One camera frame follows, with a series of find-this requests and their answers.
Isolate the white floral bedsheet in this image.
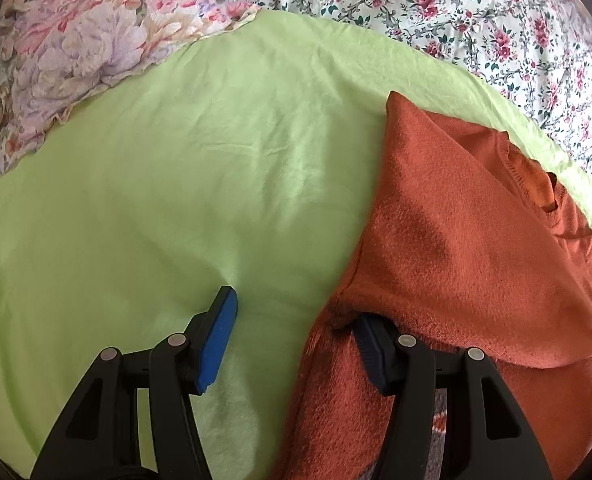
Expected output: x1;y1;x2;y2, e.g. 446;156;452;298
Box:
211;0;592;211

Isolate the orange knit sweater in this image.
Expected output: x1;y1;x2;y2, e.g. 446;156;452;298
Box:
271;91;592;480

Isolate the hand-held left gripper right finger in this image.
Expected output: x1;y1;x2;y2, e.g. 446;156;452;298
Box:
351;312;569;480

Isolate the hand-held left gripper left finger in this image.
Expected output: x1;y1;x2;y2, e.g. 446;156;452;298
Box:
30;285;239;480

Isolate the floral ruffled pillow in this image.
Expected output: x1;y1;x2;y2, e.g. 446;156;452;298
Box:
0;0;262;176

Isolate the light green bed sheet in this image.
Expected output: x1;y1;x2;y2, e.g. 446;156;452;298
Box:
0;10;592;480

